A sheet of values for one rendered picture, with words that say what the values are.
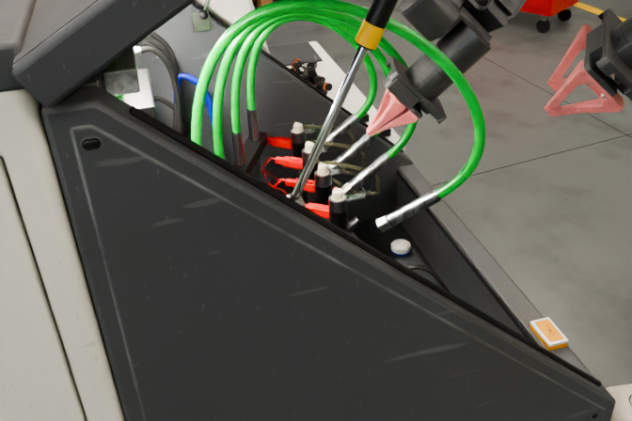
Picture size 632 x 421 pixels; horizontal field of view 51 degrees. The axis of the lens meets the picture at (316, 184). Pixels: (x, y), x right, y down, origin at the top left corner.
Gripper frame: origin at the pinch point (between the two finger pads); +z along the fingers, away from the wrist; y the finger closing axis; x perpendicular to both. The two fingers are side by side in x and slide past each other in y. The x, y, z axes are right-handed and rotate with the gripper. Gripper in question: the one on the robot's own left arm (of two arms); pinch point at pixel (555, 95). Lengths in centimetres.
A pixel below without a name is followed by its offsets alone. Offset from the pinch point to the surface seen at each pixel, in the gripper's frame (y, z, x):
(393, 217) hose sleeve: 5.6, 26.0, -0.2
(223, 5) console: -28, 44, -35
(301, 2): 1.2, 12.7, -28.5
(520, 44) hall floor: -358, 167, 140
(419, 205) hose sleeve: 4.5, 22.2, 0.9
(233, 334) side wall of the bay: 37.2, 20.0, -16.2
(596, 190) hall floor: -173, 104, 144
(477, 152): 1.2, 12.2, 0.4
